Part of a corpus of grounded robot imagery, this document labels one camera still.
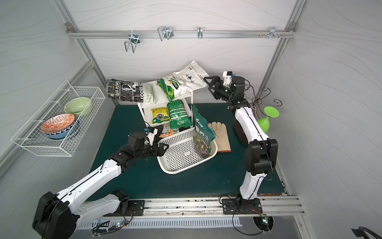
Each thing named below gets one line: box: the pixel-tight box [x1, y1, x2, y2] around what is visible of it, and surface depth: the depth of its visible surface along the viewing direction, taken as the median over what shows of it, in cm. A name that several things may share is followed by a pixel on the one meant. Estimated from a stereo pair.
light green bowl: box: [64, 97, 91, 118], surface depth 73 cm
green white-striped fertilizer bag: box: [167, 99, 193, 130], surface depth 89 cm
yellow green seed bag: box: [150, 106, 172, 124], surface depth 89 cm
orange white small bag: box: [159, 123, 174, 138], surface depth 97 cm
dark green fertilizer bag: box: [191, 104, 217, 159], surface depth 76 cm
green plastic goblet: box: [257, 106, 280, 134], surface depth 75 cm
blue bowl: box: [44, 120, 76, 139], surface depth 58 cm
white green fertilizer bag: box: [156, 60, 210, 102], surface depth 80 cm
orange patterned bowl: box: [40, 113, 76, 133], surface depth 64 cm
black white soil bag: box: [106, 78, 144, 103], surface depth 71 cm
